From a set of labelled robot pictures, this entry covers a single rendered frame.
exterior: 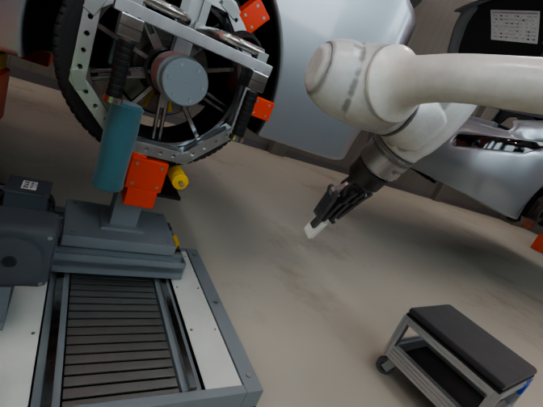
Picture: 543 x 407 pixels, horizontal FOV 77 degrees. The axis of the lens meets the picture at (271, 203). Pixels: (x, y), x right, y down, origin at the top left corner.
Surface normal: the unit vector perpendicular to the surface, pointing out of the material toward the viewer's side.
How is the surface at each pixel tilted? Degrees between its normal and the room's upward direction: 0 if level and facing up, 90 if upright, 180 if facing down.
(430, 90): 131
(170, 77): 90
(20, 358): 0
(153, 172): 90
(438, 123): 111
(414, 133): 119
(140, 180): 90
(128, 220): 90
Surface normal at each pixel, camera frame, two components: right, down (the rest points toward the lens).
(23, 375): 0.36, -0.89
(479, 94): -0.50, 0.68
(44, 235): 0.53, 0.05
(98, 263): 0.43, 0.43
